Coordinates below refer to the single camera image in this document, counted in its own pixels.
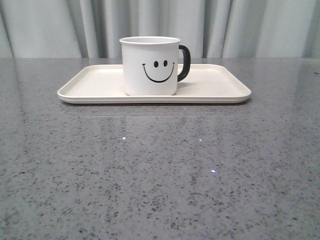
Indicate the cream rectangular plastic tray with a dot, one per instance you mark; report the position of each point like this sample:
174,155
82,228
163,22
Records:
205,84

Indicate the white smiley mug black handle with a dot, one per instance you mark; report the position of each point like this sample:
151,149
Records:
153,65

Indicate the pale grey-green curtain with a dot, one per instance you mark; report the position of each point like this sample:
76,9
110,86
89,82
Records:
209,28

